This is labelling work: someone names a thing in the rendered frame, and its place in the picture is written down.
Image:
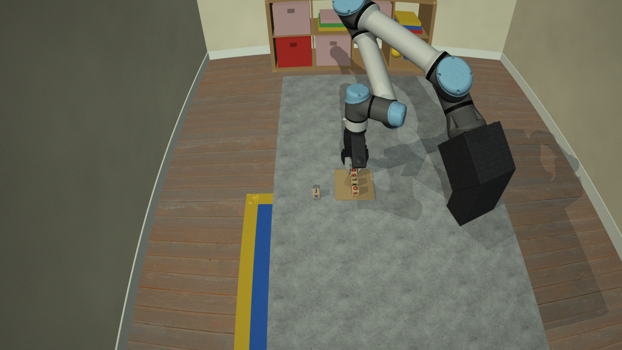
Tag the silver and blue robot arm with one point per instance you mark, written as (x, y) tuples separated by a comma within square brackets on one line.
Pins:
[(451, 76)]

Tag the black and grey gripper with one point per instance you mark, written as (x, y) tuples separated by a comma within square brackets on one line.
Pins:
[(346, 153)]

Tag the tan mat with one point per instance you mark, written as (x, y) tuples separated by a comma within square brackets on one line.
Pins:
[(343, 186)]

